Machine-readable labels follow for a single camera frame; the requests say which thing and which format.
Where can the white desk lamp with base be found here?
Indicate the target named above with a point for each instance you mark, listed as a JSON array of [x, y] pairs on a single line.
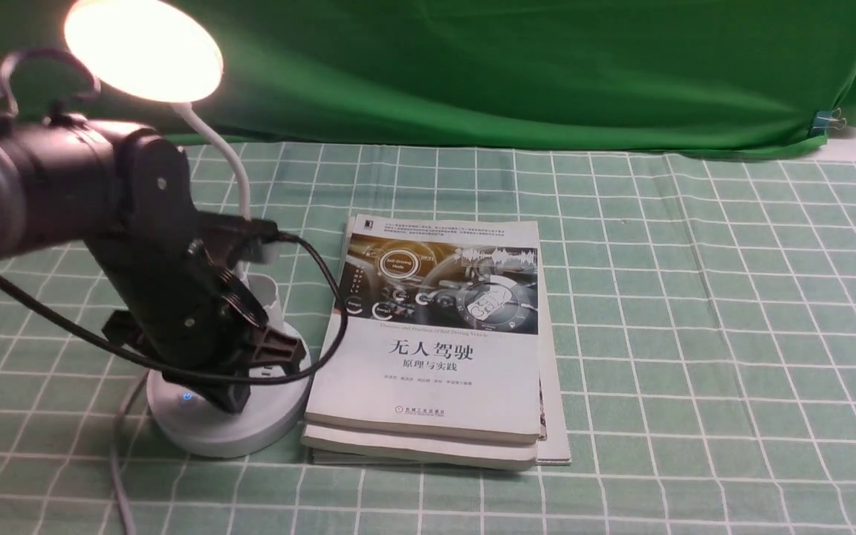
[[156, 52]]

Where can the green backdrop cloth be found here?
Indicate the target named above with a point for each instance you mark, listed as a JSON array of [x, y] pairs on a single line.
[[741, 80]]

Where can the top white book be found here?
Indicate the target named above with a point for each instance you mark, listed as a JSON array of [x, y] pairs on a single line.
[[438, 334]]

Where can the white book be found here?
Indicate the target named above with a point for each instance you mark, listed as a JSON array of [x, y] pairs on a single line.
[[344, 446], [438, 334]]

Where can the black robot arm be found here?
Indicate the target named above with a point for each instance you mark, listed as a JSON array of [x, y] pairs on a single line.
[[124, 191]]

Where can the blue binder clip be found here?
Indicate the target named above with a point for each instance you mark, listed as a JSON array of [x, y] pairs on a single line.
[[825, 121]]

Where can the bottom white book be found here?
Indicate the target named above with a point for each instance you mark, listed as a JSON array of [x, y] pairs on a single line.
[[344, 446]]

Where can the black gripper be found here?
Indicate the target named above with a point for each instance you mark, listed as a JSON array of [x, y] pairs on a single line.
[[185, 311]]

